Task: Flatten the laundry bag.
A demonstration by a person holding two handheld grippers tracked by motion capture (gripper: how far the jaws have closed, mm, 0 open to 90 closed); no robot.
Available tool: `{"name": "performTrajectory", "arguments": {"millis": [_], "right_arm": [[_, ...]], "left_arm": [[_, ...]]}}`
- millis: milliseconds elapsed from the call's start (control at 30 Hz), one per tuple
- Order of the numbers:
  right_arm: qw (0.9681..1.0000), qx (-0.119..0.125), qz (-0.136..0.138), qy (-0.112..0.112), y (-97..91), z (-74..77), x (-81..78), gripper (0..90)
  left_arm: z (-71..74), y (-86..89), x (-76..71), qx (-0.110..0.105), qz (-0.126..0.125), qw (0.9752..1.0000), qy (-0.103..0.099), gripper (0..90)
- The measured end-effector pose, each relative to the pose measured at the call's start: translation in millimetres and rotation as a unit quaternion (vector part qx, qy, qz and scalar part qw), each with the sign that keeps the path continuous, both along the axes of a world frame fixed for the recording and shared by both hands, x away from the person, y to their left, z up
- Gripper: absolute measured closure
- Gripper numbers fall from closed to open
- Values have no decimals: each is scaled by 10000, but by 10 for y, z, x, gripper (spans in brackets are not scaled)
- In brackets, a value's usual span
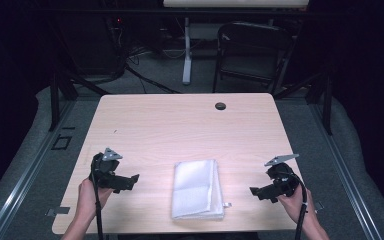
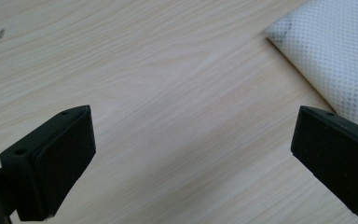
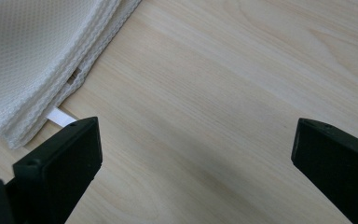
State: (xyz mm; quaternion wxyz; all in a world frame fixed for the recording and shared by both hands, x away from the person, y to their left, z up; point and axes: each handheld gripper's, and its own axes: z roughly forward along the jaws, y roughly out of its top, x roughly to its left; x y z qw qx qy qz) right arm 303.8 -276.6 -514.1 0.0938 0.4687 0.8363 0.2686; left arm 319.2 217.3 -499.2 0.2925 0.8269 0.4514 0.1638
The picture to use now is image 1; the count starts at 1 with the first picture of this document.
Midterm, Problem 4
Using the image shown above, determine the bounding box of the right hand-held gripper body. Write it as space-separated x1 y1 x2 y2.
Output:
259 153 303 202

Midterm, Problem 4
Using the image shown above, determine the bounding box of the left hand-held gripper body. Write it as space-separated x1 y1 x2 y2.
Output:
88 147 135 193

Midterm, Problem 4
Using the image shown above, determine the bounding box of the white cloth bag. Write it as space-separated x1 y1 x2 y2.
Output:
171 158 233 221

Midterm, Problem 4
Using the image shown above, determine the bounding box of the person's right hand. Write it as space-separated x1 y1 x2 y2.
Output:
277 187 312 225

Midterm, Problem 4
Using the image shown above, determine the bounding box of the person's left hand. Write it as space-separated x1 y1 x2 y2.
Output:
77 177 114 222

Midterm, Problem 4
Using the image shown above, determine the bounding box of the black tape square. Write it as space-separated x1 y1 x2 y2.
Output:
50 133 73 151

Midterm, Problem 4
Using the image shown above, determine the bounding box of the black metal stand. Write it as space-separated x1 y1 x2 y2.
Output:
273 64 335 136
47 64 112 133

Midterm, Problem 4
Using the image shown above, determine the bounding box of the dark computer tower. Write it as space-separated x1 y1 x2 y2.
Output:
59 15 125 77

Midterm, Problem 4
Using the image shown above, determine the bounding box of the black folding chair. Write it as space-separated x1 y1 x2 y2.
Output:
211 21 295 95

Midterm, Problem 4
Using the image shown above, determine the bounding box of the white desk leg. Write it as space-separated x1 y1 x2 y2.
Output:
181 17 194 86

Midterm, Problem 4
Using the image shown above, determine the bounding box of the left hand-held gripper black cable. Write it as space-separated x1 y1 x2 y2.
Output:
91 155 105 240

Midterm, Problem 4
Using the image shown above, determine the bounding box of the hand-held gripper black cable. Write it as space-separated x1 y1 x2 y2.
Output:
281 171 310 240
91 155 105 240

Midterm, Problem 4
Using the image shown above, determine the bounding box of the right hand-held gripper black cable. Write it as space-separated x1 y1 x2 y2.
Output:
281 171 310 240

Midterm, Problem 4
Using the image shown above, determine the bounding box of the aluminium floor rail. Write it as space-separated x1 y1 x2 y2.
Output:
0 99 77 240
308 99 384 240

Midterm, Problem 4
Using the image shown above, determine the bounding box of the black floor cable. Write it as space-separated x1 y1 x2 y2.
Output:
123 63 182 95

